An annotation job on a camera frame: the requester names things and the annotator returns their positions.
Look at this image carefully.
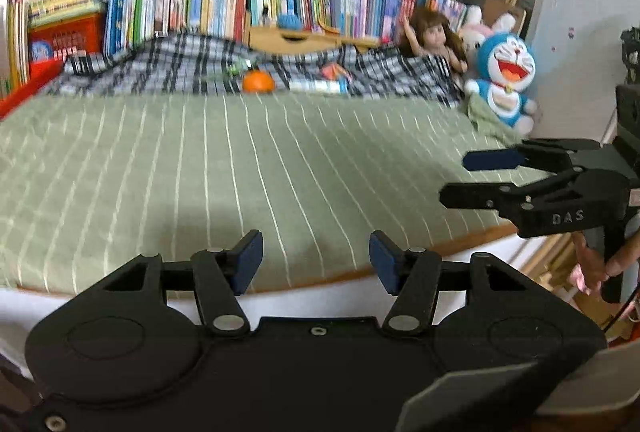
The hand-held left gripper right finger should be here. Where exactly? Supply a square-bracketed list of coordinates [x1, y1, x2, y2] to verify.
[369, 231, 546, 338]

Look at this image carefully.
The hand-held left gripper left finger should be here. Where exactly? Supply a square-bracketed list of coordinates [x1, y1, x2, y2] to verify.
[80, 229, 264, 338]

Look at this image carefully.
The green checked cloth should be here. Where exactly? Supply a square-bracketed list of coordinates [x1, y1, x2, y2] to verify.
[465, 92, 525, 147]

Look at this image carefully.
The brown cardboard box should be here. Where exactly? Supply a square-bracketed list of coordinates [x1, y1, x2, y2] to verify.
[482, 0, 528, 32]

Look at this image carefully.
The small colourful packet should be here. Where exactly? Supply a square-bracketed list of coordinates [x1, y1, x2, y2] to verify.
[320, 64, 353, 82]

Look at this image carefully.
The pink white rabbit plush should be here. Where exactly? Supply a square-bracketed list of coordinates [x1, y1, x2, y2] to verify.
[457, 4, 518, 57]

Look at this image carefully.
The blue cat plush toy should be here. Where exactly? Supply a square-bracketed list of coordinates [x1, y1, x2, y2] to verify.
[465, 32, 541, 137]

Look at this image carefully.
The black white plaid blanket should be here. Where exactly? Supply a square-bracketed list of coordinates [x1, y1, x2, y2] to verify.
[47, 32, 463, 107]

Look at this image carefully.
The red plastic tray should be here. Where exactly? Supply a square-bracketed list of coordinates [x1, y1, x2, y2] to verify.
[0, 59, 66, 120]

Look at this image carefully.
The white tube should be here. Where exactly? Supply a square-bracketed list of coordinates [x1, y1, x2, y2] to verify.
[289, 79, 349, 95]

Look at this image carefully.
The tangerine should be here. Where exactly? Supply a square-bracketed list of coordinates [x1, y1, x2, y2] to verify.
[242, 69, 276, 93]

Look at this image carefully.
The green checked bed sheet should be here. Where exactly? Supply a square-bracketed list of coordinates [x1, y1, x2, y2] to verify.
[0, 89, 518, 290]

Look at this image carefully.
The white mattress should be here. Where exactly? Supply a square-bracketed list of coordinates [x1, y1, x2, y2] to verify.
[0, 232, 531, 363]

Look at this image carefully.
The short row of upright books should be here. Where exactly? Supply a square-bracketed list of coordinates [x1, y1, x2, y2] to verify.
[103, 0, 249, 57]

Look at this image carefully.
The wooden desktop organizer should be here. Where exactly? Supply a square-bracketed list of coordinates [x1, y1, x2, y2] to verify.
[248, 24, 381, 55]

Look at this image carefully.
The black cable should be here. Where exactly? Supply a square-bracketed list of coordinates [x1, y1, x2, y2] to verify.
[606, 282, 640, 334]

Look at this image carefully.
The person's right hand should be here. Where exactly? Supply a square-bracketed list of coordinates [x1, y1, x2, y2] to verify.
[572, 224, 640, 295]

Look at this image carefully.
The wooden frame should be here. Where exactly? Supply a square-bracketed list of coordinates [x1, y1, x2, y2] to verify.
[517, 232, 583, 313]

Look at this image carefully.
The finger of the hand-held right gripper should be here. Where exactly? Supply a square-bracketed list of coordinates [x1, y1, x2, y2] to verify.
[439, 168, 586, 213]
[462, 139, 601, 175]

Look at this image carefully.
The group of tall picture books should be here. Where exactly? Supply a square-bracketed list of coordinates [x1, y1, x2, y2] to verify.
[0, 0, 31, 100]

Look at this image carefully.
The brown haired doll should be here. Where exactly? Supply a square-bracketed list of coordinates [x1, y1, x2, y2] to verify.
[398, 6, 468, 75]

